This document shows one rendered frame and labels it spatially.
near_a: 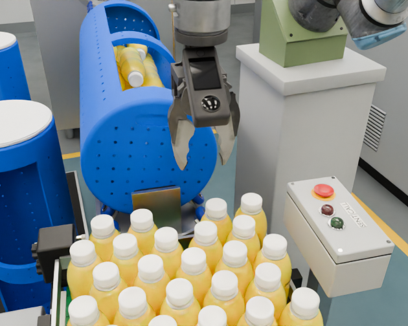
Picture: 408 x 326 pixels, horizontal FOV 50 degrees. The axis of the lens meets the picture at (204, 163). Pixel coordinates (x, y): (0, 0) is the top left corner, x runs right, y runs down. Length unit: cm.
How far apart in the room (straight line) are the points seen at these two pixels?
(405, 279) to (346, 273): 160
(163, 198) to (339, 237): 36
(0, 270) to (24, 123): 46
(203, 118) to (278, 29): 75
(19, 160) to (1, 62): 81
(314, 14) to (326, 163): 45
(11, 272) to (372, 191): 210
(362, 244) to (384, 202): 205
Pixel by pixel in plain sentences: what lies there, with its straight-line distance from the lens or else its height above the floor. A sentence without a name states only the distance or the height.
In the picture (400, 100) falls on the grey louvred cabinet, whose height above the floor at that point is 58.
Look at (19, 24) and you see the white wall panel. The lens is 602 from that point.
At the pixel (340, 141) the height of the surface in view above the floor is 93.
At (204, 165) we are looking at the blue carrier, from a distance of 94.
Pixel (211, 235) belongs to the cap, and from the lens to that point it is 75.
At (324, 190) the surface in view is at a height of 111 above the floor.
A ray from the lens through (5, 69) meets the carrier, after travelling 197.
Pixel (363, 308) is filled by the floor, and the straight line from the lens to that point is 215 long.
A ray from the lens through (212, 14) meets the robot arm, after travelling 57.
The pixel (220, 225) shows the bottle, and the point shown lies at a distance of 81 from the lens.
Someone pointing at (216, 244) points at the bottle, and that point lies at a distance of 77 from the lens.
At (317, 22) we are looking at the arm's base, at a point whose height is 127.
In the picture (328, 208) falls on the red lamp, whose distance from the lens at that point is 78.
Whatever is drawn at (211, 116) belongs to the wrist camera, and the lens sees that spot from 54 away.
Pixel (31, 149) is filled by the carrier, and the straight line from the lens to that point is 122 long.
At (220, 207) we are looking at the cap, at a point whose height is 108.
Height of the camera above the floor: 158
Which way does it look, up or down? 33 degrees down
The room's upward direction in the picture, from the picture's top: straight up
